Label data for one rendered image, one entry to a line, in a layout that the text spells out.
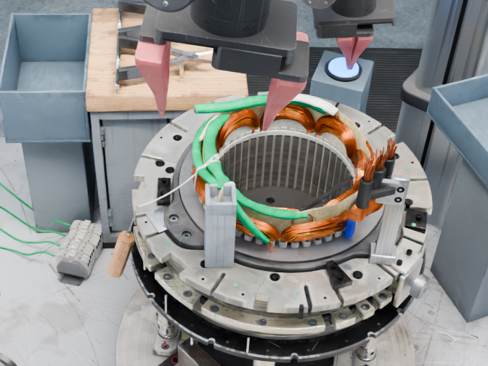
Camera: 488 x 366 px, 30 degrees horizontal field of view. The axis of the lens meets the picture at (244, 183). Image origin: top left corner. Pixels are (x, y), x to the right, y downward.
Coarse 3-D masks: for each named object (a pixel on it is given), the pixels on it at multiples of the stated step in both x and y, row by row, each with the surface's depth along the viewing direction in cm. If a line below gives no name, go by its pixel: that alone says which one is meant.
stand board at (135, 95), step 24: (96, 24) 122; (96, 48) 118; (192, 48) 119; (96, 72) 114; (192, 72) 115; (216, 72) 115; (96, 96) 111; (120, 96) 111; (144, 96) 112; (168, 96) 112; (192, 96) 112; (216, 96) 112
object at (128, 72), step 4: (120, 68) 110; (124, 68) 110; (128, 68) 110; (132, 68) 110; (136, 68) 111; (120, 72) 110; (124, 72) 110; (128, 72) 110; (132, 72) 111; (136, 72) 111; (120, 76) 111; (124, 76) 111; (128, 76) 111; (132, 76) 111; (136, 76) 111; (140, 76) 112; (120, 80) 111; (124, 80) 111
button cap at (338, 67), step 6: (336, 60) 122; (342, 60) 122; (330, 66) 121; (336, 66) 121; (342, 66) 121; (354, 66) 121; (330, 72) 121; (336, 72) 120; (342, 72) 120; (348, 72) 120; (354, 72) 121
